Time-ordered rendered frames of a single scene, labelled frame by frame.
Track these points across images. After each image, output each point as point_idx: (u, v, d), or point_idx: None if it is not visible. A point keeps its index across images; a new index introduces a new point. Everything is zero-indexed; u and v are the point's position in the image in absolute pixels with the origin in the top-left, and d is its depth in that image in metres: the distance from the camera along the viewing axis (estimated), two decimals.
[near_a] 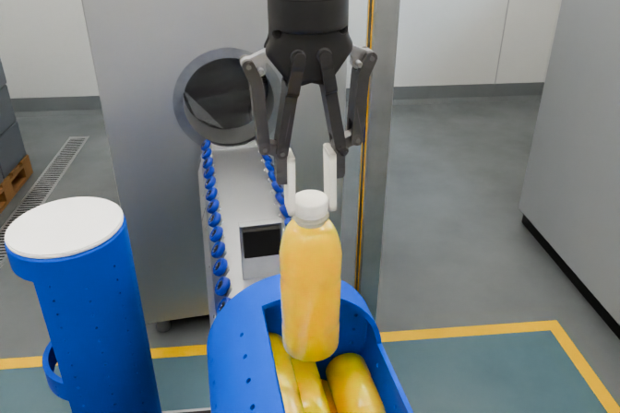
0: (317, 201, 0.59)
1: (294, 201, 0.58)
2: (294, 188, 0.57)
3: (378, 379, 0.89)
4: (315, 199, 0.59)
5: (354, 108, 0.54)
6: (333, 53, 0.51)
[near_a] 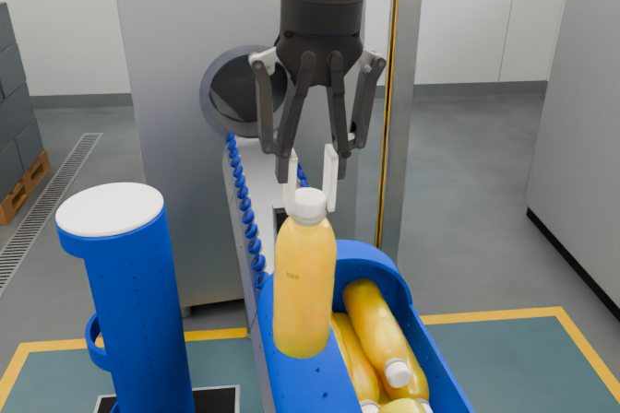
0: (404, 382, 0.85)
1: (293, 200, 0.58)
2: (294, 188, 0.57)
3: (410, 336, 1.00)
4: (402, 380, 0.85)
5: (360, 112, 0.54)
6: (343, 56, 0.51)
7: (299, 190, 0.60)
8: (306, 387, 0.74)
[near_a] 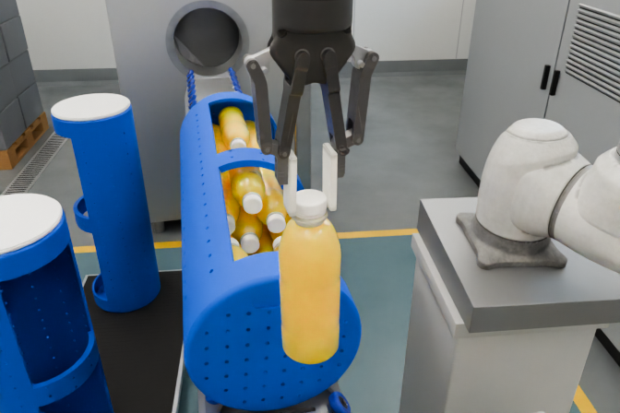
0: None
1: (295, 201, 0.58)
2: (295, 188, 0.57)
3: None
4: None
5: (355, 108, 0.55)
6: (337, 53, 0.52)
7: (235, 144, 1.35)
8: (192, 147, 1.30)
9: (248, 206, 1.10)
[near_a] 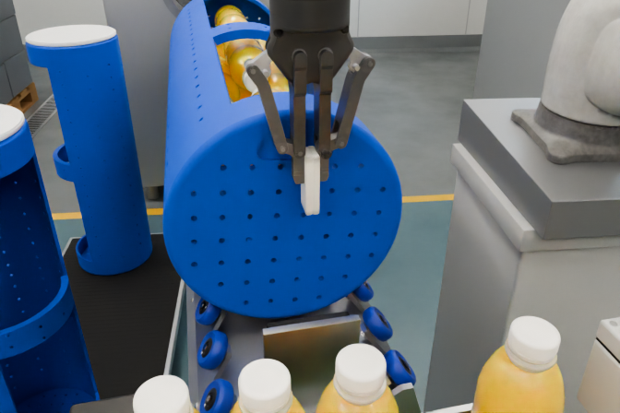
0: None
1: None
2: None
3: None
4: None
5: None
6: None
7: None
8: (182, 35, 1.08)
9: (250, 82, 0.88)
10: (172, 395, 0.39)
